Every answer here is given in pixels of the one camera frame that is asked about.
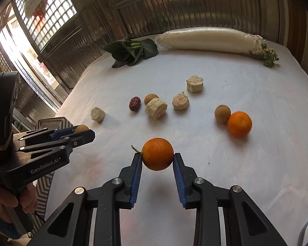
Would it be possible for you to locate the glass block window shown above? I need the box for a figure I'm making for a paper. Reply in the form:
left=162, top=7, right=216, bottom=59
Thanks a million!
left=14, top=0, right=77, bottom=52

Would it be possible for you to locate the striped cardboard tray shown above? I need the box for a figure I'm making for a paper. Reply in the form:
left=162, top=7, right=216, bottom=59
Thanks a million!
left=32, top=117, right=76, bottom=221

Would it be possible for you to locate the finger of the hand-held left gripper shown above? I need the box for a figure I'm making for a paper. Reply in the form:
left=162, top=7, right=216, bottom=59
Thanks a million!
left=13, top=126, right=79, bottom=146
left=19, top=129, right=96, bottom=161

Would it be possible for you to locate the brown longan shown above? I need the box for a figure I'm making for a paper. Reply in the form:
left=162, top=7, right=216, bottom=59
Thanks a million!
left=214, top=105, right=232, bottom=124
left=73, top=124, right=90, bottom=134
left=144, top=93, right=160, bottom=105

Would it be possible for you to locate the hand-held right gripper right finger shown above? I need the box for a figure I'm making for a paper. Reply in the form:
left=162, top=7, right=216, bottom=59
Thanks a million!
left=172, top=153, right=289, bottom=246

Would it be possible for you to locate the white tablecloth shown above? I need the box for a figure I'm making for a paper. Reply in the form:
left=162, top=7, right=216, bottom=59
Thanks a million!
left=45, top=27, right=308, bottom=246

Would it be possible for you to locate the orange with stem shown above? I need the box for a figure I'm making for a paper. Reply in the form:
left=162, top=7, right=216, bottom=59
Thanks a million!
left=131, top=138, right=175, bottom=171

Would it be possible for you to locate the wrapped white daikon radish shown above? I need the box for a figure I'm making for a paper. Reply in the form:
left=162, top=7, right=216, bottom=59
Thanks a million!
left=154, top=27, right=280, bottom=68

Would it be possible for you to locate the beige crumbly round cake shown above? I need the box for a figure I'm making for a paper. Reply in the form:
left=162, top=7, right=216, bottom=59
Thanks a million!
left=90, top=107, right=106, bottom=123
left=172, top=91, right=190, bottom=111
left=186, top=75, right=204, bottom=94
left=145, top=98, right=168, bottom=120

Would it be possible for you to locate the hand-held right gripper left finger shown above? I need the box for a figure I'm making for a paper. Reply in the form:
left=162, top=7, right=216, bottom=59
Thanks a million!
left=27, top=152, right=144, bottom=246

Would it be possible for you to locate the person's left hand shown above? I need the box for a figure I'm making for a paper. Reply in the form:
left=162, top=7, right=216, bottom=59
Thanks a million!
left=0, top=183, right=38, bottom=223

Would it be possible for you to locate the red date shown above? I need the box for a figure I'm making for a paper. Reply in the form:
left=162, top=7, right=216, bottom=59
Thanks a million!
left=129, top=96, right=141, bottom=113

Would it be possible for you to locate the green bok choy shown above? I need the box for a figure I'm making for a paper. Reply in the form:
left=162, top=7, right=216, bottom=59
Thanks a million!
left=103, top=34, right=159, bottom=69

